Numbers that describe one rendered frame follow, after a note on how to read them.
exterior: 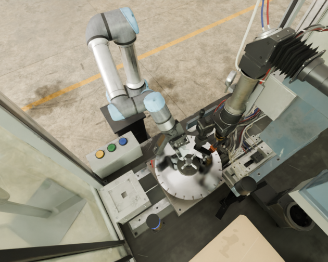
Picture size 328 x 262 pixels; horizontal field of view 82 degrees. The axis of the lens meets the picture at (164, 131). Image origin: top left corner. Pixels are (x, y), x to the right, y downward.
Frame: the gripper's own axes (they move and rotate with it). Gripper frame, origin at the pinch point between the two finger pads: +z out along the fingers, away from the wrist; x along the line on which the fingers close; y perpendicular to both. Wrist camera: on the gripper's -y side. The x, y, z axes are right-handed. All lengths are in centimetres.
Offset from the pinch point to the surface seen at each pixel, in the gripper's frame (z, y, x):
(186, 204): 19.4, -9.1, -9.3
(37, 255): -40, -31, -43
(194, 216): 31.7, -9.1, -9.8
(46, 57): -58, -82, 268
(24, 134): -51, -32, -16
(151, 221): -9.2, -20.2, -27.2
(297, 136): -15.5, 31.0, -34.2
